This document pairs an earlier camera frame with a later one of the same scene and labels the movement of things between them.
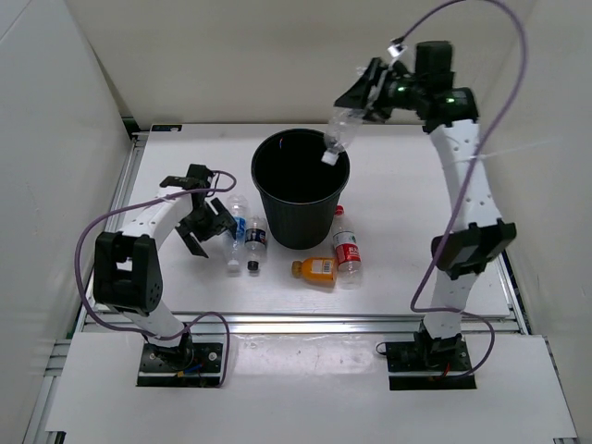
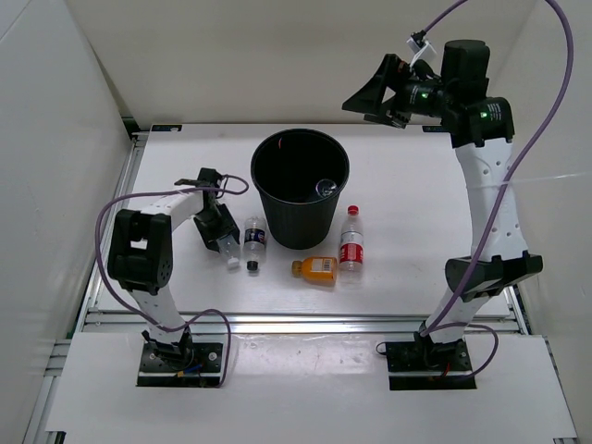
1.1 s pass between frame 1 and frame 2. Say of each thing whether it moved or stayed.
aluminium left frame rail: stayed
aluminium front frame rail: stayed
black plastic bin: stayed
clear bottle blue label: moved
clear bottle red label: moved
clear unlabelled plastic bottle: moved
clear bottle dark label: stayed
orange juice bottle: stayed
